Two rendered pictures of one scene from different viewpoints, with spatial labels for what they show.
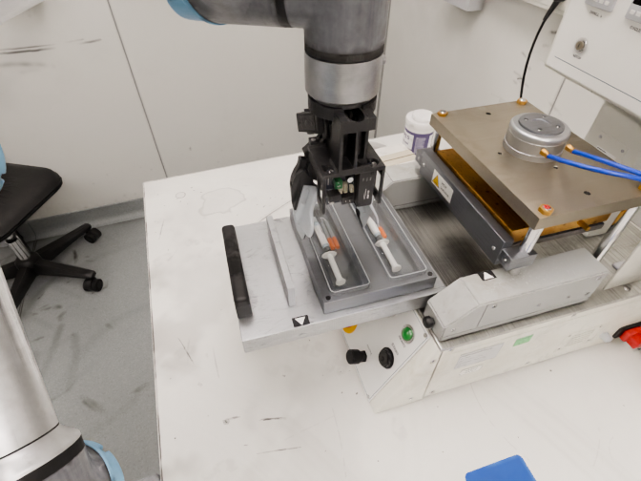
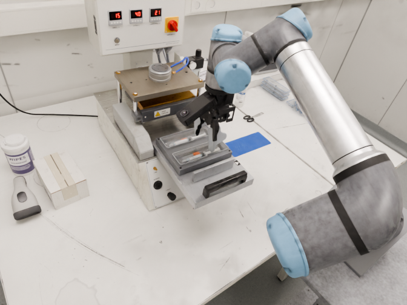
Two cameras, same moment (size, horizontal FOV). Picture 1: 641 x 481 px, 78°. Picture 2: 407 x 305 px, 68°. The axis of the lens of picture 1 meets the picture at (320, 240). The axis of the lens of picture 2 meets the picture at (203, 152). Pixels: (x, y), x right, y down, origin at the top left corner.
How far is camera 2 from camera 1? 98 cm
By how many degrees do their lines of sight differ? 74
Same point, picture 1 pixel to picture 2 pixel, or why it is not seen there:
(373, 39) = not seen: hidden behind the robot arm
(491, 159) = (172, 86)
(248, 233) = (195, 190)
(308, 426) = (238, 200)
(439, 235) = (162, 132)
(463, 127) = (146, 89)
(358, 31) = not seen: hidden behind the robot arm
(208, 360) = (226, 249)
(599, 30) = (121, 31)
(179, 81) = not seen: outside the picture
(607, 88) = (137, 47)
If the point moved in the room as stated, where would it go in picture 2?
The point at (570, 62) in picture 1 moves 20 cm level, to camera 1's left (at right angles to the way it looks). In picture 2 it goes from (115, 48) to (120, 76)
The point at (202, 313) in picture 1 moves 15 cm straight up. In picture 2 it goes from (199, 264) to (205, 239)
